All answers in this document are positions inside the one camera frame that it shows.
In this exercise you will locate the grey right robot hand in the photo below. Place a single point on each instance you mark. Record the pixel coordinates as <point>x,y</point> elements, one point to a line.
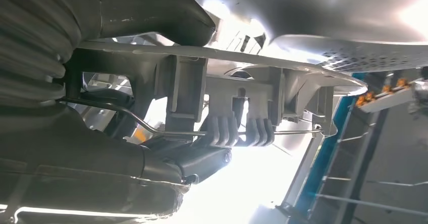
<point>83,155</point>

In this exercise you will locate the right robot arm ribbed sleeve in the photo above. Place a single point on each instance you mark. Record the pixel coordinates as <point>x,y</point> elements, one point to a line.
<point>30,48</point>

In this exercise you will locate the large grey moulded shell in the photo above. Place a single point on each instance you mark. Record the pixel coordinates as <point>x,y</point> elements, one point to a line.
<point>317,12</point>

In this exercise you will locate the white tray with orange pieces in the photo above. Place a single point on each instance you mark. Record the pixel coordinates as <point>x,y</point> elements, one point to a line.
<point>384,98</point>

